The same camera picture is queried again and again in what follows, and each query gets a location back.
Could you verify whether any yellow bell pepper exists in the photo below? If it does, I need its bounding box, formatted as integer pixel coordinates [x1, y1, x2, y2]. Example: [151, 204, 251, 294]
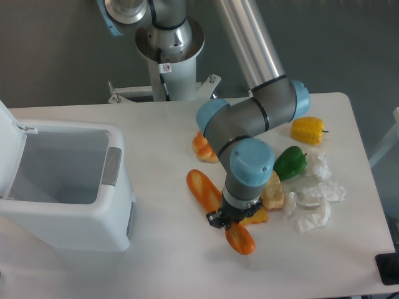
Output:
[291, 116, 329, 145]

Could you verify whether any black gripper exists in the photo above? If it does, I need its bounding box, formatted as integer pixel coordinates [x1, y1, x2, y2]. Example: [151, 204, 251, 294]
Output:
[206, 199, 264, 230]

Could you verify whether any beige fried cutlet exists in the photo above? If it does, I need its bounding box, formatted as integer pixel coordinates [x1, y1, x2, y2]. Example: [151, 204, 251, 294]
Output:
[260, 171, 284, 210]

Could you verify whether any white plastic bin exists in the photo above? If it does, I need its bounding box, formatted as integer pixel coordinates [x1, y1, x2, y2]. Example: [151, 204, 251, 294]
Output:
[1, 106, 136, 252]

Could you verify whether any yellow toast slice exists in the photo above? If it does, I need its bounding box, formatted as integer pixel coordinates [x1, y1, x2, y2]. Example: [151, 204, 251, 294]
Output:
[219, 189, 268, 225]

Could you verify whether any round orange bread roll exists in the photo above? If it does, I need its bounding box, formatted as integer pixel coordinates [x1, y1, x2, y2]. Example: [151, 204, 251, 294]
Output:
[191, 131, 219, 163]

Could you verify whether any small crumpled white tissue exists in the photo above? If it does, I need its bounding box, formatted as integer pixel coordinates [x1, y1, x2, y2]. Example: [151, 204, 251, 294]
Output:
[305, 152, 332, 181]

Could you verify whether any black device at table edge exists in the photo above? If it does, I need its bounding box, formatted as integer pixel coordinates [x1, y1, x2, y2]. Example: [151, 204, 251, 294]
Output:
[375, 252, 398, 285]

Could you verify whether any green bell pepper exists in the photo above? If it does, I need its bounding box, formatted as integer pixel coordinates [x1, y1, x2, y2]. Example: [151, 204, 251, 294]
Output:
[273, 146, 307, 181]

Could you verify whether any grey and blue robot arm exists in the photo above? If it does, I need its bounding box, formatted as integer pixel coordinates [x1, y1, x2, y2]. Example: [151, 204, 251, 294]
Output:
[97, 1, 310, 229]

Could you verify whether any long orange baguette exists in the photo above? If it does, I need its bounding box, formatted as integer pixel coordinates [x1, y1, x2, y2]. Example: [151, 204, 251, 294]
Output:
[186, 169, 256, 255]

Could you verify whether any white object at right edge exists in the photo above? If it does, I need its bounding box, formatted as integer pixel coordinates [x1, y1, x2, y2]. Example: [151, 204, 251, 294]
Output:
[368, 107, 398, 168]

